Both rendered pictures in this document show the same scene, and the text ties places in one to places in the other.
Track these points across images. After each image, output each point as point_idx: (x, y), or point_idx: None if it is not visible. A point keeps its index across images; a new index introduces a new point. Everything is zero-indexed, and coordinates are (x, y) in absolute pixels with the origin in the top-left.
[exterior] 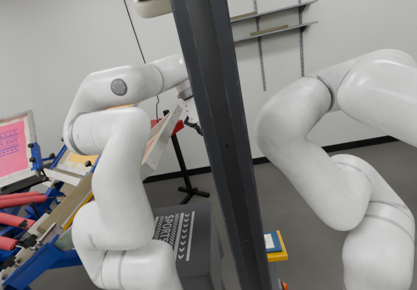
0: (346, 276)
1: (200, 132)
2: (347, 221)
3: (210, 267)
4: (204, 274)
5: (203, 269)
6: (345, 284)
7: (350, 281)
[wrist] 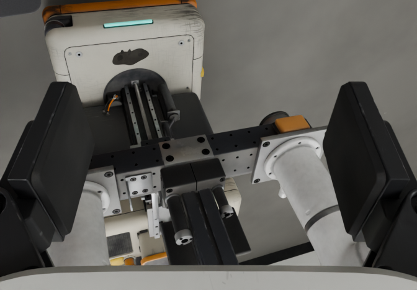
0: (317, 251)
1: (84, 177)
2: None
3: None
4: (29, 11)
5: None
6: (309, 232)
7: (317, 256)
